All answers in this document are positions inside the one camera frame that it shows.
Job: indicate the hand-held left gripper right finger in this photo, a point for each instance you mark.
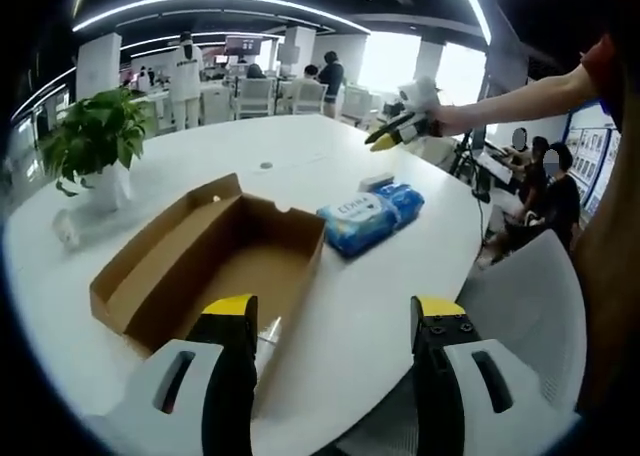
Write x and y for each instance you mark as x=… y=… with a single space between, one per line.
x=440 y=376

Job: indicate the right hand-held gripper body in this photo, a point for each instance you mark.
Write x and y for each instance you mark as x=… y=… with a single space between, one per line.
x=420 y=98

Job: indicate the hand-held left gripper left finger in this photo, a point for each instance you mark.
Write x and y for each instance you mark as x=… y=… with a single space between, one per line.
x=230 y=376

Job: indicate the small white carton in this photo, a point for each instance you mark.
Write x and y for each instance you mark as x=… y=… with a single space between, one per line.
x=376 y=181

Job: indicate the white spray bottle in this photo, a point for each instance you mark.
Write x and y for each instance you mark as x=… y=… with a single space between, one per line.
x=270 y=333

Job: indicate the blue tissue pack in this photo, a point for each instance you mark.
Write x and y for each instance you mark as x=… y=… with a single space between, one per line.
x=402 y=203

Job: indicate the blue wet wipes pack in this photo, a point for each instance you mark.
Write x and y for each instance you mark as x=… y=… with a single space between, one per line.
x=350 y=221

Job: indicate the brown cardboard shoe box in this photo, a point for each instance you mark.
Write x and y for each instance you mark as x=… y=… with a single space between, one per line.
x=260 y=256

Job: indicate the person's right hand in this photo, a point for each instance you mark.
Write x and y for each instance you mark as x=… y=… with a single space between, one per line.
x=449 y=120

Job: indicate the black tripod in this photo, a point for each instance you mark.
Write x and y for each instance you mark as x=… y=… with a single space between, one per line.
x=465 y=161

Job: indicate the white office chair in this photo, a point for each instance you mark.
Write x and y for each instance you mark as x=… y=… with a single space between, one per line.
x=254 y=98
x=306 y=98

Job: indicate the grey mesh office chair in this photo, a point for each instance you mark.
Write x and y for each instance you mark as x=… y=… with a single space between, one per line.
x=525 y=296

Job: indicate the green potted plant white pot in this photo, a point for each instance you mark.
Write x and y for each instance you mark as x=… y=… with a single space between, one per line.
x=100 y=136

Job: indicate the blue white wall poster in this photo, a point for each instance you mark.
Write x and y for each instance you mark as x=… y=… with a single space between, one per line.
x=590 y=151

